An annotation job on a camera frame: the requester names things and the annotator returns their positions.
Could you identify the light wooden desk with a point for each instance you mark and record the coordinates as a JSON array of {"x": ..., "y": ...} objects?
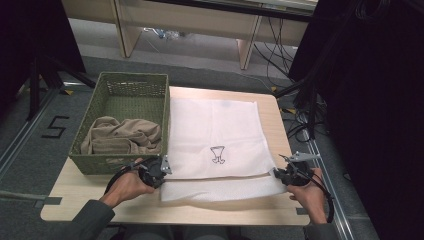
[{"x": 186, "y": 20}]

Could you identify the person's left hand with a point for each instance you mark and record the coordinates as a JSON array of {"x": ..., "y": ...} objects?
[{"x": 128, "y": 185}]

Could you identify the grey tape patch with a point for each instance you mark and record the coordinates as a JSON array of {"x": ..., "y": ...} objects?
[{"x": 302, "y": 211}]

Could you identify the metal floor rail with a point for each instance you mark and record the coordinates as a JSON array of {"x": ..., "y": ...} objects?
[
  {"x": 345, "y": 226},
  {"x": 20, "y": 140}
]

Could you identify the person's right hand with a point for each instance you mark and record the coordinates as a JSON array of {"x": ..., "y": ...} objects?
[{"x": 310, "y": 200}]

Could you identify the black curtain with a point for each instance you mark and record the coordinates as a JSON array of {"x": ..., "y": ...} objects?
[
  {"x": 383, "y": 100},
  {"x": 26, "y": 33}
]

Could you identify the person's legs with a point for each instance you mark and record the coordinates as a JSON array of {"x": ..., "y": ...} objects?
[{"x": 200, "y": 237}]

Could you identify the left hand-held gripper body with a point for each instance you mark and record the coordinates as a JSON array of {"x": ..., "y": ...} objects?
[{"x": 153, "y": 173}]

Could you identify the grey floor strip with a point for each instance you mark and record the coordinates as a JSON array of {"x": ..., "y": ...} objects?
[{"x": 50, "y": 201}]

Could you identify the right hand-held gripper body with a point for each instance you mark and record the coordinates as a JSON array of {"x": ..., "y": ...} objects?
[{"x": 296, "y": 173}]

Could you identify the beige garment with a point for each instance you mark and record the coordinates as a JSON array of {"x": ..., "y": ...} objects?
[{"x": 126, "y": 133}]

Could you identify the white mesh laundry bag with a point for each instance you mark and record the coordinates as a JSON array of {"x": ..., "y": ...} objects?
[{"x": 213, "y": 126}]

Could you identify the black tripod stand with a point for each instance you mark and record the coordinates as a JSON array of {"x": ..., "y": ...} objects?
[{"x": 34, "y": 86}]

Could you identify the crumpled clear plastic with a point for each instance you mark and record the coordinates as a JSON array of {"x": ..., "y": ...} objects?
[{"x": 165, "y": 34}]

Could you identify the green woven basket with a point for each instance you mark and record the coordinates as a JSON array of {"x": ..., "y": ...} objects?
[{"x": 133, "y": 86}]

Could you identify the black metal stand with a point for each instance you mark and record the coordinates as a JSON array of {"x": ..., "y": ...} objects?
[{"x": 311, "y": 110}]

